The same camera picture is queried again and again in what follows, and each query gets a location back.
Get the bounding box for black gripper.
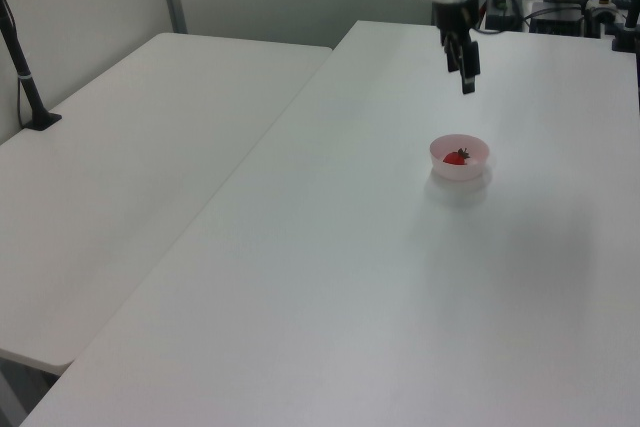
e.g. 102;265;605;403
431;0;482;96

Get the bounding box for red strawberry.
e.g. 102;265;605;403
442;147;473;168

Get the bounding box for pink plastic bowl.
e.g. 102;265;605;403
428;132;492;183

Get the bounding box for black electronics box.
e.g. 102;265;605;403
528;0;589;37

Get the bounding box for black clamp pole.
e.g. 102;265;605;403
608;0;640;54

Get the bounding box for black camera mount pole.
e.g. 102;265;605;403
0;0;64;134

